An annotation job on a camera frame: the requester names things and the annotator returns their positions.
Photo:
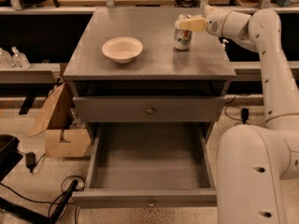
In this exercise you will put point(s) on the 7up soda can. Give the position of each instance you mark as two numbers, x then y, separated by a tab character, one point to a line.
182	38

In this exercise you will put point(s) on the black bin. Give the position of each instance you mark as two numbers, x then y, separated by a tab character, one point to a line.
9	155

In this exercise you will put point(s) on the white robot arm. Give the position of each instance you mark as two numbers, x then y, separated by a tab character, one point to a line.
253	160

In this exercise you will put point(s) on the open grey lower drawer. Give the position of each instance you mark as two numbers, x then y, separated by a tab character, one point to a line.
148	165

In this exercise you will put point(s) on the clear sanitizer bottle left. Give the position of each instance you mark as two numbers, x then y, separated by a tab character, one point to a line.
6	59

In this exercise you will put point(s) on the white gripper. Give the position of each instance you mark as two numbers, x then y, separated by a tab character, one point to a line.
214	22

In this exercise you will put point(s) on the brown cardboard box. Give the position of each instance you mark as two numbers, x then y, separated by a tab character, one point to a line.
62	139

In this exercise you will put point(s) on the black power adapter left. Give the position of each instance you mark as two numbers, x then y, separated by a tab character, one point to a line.
30	160

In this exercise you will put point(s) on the black chair base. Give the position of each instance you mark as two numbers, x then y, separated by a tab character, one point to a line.
40	212

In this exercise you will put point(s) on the black power adapter right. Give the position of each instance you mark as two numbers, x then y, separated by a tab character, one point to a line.
244	114

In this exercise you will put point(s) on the white ceramic bowl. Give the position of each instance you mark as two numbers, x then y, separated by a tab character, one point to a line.
122	49

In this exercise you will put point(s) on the closed grey upper drawer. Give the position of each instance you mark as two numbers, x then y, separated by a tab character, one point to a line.
137	109

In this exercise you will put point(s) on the black power adapter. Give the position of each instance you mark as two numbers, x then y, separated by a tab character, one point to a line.
30	160
244	114

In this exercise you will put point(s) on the clear sanitizer bottle right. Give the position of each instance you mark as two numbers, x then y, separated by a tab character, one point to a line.
20	59

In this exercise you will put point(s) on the clear sanitizer bottle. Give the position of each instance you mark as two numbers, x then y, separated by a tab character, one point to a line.
20	59
6	59

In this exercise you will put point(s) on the white pump bottle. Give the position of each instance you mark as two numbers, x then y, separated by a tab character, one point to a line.
224	44

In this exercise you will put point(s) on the grey drawer cabinet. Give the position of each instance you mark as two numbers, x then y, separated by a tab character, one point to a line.
159	71

